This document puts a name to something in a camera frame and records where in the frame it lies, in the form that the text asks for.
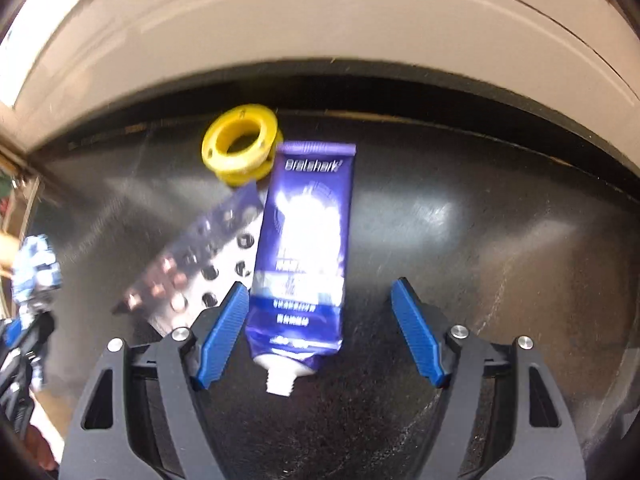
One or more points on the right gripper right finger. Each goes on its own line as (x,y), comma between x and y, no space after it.
(531,432)

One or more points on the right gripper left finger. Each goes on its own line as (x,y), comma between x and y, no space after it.
(99,443)

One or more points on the white blue wrapper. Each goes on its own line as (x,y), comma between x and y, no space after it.
(36,273)

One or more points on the purple toothpaste tube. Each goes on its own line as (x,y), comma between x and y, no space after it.
(295,317)

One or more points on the person's left hand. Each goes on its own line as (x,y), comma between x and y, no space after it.
(39,448)

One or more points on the silver pill blister pack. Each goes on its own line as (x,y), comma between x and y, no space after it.
(195,271)

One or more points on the yellow plastic spool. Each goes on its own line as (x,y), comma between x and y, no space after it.
(239,146)

